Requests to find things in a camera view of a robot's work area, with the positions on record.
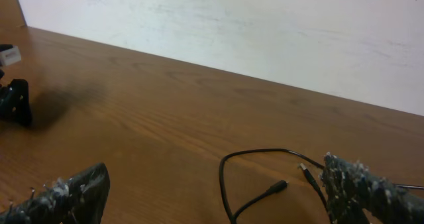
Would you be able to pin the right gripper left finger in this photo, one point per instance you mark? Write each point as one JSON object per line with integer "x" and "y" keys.
{"x": 79, "y": 199}

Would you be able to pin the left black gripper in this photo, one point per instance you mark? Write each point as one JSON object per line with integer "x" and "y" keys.
{"x": 15, "y": 105}

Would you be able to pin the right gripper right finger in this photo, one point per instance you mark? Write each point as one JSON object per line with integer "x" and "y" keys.
{"x": 351, "y": 189}

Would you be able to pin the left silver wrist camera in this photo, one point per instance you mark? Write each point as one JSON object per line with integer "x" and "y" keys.
{"x": 10, "y": 56}

